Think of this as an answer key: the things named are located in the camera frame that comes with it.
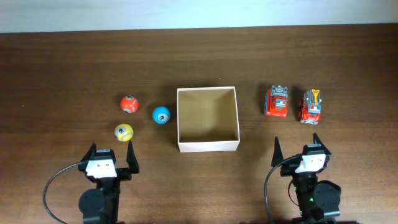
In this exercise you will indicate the red fire truck grey top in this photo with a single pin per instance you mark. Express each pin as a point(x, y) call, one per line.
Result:
point(276, 100)

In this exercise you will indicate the blue toy ball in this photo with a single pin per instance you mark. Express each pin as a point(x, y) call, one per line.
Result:
point(161, 115)

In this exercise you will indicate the red fire truck yellow ladder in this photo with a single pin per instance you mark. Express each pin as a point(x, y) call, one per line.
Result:
point(310, 107)

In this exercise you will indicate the open cardboard box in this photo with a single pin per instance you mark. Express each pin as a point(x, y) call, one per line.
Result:
point(207, 119)

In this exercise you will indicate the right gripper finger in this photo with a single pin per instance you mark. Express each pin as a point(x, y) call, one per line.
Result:
point(316, 140)
point(277, 157)

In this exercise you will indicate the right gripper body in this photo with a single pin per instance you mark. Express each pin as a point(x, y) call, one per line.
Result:
point(288, 168)

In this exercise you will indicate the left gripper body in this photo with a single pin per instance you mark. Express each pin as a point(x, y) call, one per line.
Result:
point(124, 174)

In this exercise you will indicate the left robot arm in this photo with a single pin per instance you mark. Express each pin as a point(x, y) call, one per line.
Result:
point(101, 204)

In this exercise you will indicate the orange toy ball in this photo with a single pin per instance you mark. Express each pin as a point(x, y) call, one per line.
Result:
point(129, 104)

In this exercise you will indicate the yellow toy ball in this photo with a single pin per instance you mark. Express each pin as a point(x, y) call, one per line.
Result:
point(123, 132)

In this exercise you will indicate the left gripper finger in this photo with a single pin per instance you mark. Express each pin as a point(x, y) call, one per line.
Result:
point(131, 159)
point(89, 155)

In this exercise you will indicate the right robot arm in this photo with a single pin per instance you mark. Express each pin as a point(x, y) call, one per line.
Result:
point(318, 201)

